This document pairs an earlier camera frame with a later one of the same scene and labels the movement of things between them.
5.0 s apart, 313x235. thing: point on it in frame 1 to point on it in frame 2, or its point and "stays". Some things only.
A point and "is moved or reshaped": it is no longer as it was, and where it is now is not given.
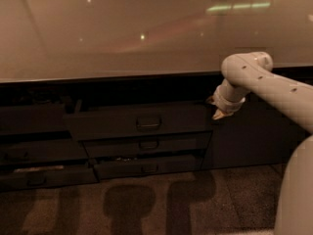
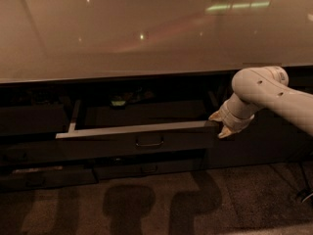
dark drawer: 60,175 stays
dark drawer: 181,119 is moved or reshaped
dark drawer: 43,117 stays
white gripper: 226,105 to 232,120
